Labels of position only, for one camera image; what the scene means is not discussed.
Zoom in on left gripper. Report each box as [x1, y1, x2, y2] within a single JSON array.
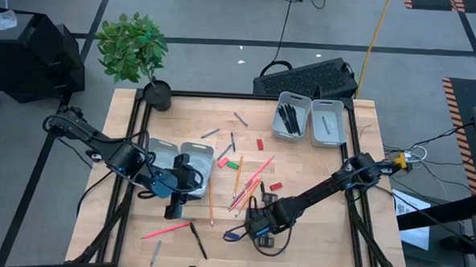
[[147, 151, 205, 221]]

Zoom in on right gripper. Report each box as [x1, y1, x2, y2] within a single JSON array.
[[244, 192, 293, 249]]

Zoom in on orange pencil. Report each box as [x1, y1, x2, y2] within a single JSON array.
[[206, 178, 217, 228], [232, 154, 245, 199], [233, 176, 264, 219]]

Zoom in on pink pencil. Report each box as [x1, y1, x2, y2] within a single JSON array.
[[140, 220, 191, 243], [244, 155, 275, 187], [228, 176, 262, 214]]

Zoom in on grey pencil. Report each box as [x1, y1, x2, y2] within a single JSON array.
[[228, 179, 255, 211]]

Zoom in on grey plastic bin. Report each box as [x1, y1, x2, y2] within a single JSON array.
[[308, 98, 351, 150], [270, 90, 314, 144], [138, 136, 182, 196], [176, 141, 215, 200]]

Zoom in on green potted plant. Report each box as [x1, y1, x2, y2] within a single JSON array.
[[90, 9, 176, 113]]

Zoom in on white paper box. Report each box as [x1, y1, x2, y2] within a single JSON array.
[[388, 187, 433, 252]]

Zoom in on black keyboard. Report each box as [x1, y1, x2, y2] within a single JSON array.
[[252, 53, 360, 101]]

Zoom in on black stand beam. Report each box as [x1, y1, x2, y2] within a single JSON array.
[[396, 191, 476, 234]]

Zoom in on black stacked boxes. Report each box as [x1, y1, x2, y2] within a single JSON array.
[[0, 6, 90, 107]]

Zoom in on white crumpled paper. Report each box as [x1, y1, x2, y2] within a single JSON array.
[[0, 9, 18, 32]]

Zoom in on black table frame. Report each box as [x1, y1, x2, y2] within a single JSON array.
[[65, 84, 416, 267]]

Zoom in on yellow cable connector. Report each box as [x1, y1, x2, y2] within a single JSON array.
[[392, 152, 409, 170]]

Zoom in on white cable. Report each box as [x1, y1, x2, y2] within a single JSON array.
[[404, 144, 429, 162]]

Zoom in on black hanging cable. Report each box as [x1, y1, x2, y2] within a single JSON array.
[[271, 0, 296, 67]]

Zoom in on yellow cable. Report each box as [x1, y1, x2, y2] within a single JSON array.
[[354, 0, 392, 100]]

